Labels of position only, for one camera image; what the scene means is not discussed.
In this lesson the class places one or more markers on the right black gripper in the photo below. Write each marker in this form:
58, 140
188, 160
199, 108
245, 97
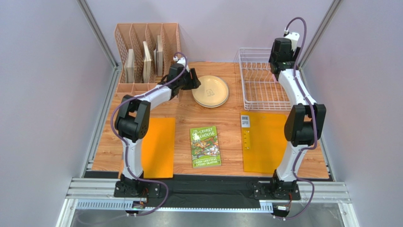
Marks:
295, 53

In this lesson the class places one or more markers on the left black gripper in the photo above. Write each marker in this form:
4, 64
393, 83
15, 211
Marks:
194, 82

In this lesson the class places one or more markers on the tan yellow plate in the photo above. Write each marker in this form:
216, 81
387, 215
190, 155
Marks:
212, 91

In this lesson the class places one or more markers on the cream yellow plate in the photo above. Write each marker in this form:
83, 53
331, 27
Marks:
210, 106

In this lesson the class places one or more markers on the pink plate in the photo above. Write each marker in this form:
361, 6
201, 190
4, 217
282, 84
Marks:
275, 77

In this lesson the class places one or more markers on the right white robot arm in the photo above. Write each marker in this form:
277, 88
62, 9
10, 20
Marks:
303, 126

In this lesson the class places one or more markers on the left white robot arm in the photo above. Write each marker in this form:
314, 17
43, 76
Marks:
131, 124

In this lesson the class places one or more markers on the middle beige book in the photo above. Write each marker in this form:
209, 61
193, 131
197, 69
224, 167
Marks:
147, 63

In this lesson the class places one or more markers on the pink desk file organizer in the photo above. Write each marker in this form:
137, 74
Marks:
131, 36

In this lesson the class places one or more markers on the left beige book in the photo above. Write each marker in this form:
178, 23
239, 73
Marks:
130, 66

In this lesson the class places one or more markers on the green children's book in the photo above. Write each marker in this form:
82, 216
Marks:
205, 148

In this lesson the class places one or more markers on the left orange folder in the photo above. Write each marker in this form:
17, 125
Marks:
153, 156

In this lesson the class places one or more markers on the orange folder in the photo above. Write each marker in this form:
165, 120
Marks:
153, 156
263, 141

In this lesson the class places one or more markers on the right orange folder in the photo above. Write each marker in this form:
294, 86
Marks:
263, 141

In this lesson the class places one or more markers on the black base mat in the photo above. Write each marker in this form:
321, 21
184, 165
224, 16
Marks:
204, 191

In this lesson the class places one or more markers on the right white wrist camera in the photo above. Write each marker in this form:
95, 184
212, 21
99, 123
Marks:
293, 37

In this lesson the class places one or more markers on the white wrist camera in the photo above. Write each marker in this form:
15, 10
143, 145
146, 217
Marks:
183, 61
293, 37

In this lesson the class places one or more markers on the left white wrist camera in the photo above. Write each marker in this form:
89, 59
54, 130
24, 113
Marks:
183, 61

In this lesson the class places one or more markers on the white wire dish rack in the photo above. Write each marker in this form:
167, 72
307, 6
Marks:
261, 91

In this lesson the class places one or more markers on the right aluminium frame post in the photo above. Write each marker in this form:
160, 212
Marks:
320, 31

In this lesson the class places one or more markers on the aluminium frame post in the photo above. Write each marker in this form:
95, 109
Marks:
85, 7
320, 31

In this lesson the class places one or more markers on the left aluminium frame post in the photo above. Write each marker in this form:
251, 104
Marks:
85, 7

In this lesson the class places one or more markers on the aluminium front rail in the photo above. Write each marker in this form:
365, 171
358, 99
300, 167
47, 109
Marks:
92, 193

